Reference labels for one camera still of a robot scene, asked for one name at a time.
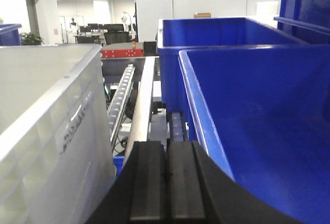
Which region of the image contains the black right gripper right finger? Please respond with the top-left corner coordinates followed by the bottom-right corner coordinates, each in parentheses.
top-left (168, 141), bottom-right (298, 223)

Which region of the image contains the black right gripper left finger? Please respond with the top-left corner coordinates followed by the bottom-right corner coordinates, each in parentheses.
top-left (87, 141), bottom-right (166, 223)

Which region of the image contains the white plastic tote box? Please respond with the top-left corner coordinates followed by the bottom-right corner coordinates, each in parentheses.
top-left (1, 44), bottom-right (114, 223)

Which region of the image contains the right white roller track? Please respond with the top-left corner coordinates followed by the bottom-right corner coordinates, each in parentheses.
top-left (107, 64), bottom-right (135, 149)

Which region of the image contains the blue bin near right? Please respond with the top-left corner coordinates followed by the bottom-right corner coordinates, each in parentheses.
top-left (178, 45), bottom-right (329, 223)

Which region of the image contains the blue bin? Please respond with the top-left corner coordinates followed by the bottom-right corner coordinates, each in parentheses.
top-left (157, 17), bottom-right (306, 140)
top-left (178, 45), bottom-right (329, 223)
top-left (274, 0), bottom-right (329, 44)
top-left (0, 24), bottom-right (22, 46)

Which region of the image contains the red perforated metal beam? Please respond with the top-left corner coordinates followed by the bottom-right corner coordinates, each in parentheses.
top-left (101, 48), bottom-right (144, 59)

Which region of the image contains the blue bin far right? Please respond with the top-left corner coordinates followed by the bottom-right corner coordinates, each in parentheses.
top-left (157, 17), bottom-right (306, 140)

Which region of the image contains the black office chair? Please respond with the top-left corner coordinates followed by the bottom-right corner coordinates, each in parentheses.
top-left (104, 24), bottom-right (130, 45)

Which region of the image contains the green potted plant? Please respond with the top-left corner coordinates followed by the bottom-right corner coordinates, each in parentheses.
top-left (20, 32), bottom-right (44, 45)

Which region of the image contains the blue bin far left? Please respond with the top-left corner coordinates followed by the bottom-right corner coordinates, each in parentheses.
top-left (0, 24), bottom-right (22, 46)

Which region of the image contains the blue bin upper right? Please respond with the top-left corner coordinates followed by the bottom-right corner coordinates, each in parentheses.
top-left (274, 0), bottom-right (329, 44)

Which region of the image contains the white shelf divider rail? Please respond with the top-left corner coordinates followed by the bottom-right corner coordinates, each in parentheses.
top-left (123, 56), bottom-right (155, 165)

